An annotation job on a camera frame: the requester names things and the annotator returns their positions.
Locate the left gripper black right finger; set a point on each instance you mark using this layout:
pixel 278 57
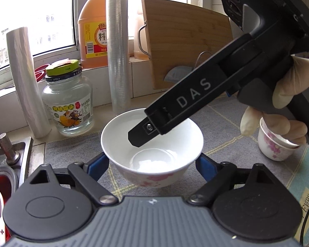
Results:
pixel 207 167

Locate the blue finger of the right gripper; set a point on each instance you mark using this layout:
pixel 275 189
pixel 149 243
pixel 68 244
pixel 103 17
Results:
pixel 142 133

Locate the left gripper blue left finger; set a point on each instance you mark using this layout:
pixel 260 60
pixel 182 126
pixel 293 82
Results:
pixel 97 166

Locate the white floral bowl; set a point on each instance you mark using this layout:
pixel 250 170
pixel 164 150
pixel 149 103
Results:
pixel 160 162

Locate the steel kitchen knife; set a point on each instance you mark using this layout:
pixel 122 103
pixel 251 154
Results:
pixel 177 73

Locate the right hand in beige glove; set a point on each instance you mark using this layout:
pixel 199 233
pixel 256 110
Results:
pixel 293 83

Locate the small floral cup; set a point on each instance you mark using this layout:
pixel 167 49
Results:
pixel 274 146

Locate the stainless steel sink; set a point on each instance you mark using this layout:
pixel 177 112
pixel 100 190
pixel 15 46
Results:
pixel 24 147

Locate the glass jar with yellow lid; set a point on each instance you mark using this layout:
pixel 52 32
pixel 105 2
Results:
pixel 68 97

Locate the orange oil jug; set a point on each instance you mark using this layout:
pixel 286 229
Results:
pixel 92 33
pixel 140 38

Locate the sink soap dispenser knob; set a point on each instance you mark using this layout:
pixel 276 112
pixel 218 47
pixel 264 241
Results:
pixel 6 147

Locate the short plastic wrap roll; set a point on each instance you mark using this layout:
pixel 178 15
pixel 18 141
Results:
pixel 27 91

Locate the bamboo cutting board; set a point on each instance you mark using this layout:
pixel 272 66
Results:
pixel 205 25

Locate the tall plastic wrap roll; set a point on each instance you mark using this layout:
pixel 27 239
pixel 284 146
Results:
pixel 118 56

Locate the metal wire rack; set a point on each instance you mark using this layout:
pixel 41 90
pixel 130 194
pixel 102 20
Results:
pixel 202 57

